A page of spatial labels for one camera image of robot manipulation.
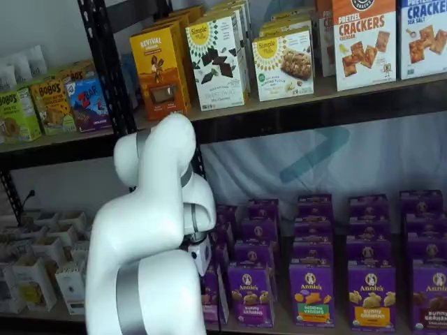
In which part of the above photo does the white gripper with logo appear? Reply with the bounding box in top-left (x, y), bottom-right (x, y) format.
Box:
top-left (179, 239), bottom-right (213, 278)

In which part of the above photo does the purple Annie's snack box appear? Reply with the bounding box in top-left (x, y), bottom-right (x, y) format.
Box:
top-left (406, 232), bottom-right (447, 265)
top-left (298, 194), bottom-right (332, 221)
top-left (293, 216), bottom-right (333, 245)
top-left (346, 215), bottom-right (390, 244)
top-left (400, 189), bottom-right (444, 217)
top-left (233, 239), bottom-right (275, 271)
top-left (211, 244), bottom-right (230, 271)
top-left (345, 239), bottom-right (392, 269)
top-left (211, 223), bottom-right (234, 247)
top-left (292, 240), bottom-right (335, 266)
top-left (215, 204), bottom-right (239, 228)
top-left (348, 194), bottom-right (389, 221)
top-left (247, 198), bottom-right (279, 223)
top-left (404, 211), bottom-right (447, 238)
top-left (240, 216), bottom-right (279, 245)

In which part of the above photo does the purple Annie's box pink patch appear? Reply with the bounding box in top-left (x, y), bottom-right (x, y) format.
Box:
top-left (203, 267), bottom-right (230, 325)

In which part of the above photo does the brown wooden shelf board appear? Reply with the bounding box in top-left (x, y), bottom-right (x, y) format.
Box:
top-left (204, 296), bottom-right (420, 335)
top-left (134, 71), bottom-right (447, 132)
top-left (0, 127), bottom-right (118, 153)
top-left (0, 296), bottom-right (88, 324)

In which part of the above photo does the purple Annie's box green patch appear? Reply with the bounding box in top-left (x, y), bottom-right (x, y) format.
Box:
top-left (288, 262), bottom-right (336, 329)

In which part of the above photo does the Simple Mills sweet thins box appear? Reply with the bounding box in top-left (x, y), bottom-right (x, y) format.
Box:
top-left (212, 0), bottom-right (253, 36)
top-left (184, 15), bottom-right (251, 112)
top-left (200, 6), bottom-right (251, 95)

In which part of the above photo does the purple Annie's box yellow patch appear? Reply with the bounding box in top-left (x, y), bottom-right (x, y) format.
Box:
top-left (347, 264), bottom-right (397, 332)

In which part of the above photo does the blue Zbar box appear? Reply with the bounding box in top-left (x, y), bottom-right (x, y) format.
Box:
top-left (65, 77), bottom-right (112, 133)

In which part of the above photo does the yellow Revival box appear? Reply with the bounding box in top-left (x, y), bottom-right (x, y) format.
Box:
top-left (153, 13), bottom-right (196, 112)
top-left (170, 5), bottom-right (207, 70)
top-left (129, 24), bottom-right (192, 122)

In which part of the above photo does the Simple Mills bars box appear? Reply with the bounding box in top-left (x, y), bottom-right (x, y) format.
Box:
top-left (258, 20), bottom-right (314, 39)
top-left (261, 10), bottom-right (317, 27)
top-left (251, 30), bottom-right (315, 103)

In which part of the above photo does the yellow Bobo's box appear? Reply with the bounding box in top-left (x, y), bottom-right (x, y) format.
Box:
top-left (29, 80), bottom-right (77, 137)
top-left (55, 61), bottom-right (96, 84)

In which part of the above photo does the green Bobo's box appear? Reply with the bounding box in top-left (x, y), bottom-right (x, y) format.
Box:
top-left (0, 87), bottom-right (43, 144)

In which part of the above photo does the purple Annie's box brown patch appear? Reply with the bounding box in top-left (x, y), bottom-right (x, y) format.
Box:
top-left (411, 258), bottom-right (447, 332)

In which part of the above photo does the orange white crackers box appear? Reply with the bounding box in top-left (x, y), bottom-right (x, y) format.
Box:
top-left (316, 0), bottom-right (337, 78)

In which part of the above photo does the cheddar pretzel crackers box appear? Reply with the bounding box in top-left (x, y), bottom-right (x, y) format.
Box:
top-left (331, 0), bottom-right (398, 92)

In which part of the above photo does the sea salt pretzel crackers box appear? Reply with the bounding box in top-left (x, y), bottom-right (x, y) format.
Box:
top-left (400, 0), bottom-right (447, 80)

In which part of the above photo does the black metal shelving rack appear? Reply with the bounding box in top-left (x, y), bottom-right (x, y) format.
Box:
top-left (0, 134), bottom-right (123, 224)
top-left (77, 0), bottom-right (447, 210)

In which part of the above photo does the white sheet with teal logo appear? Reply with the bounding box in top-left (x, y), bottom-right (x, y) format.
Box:
top-left (202, 111), bottom-right (447, 252)

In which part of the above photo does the white snack bag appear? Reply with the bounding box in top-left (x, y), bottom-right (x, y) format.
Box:
top-left (26, 44), bottom-right (47, 76)
top-left (0, 64), bottom-right (17, 94)
top-left (5, 54), bottom-right (33, 87)

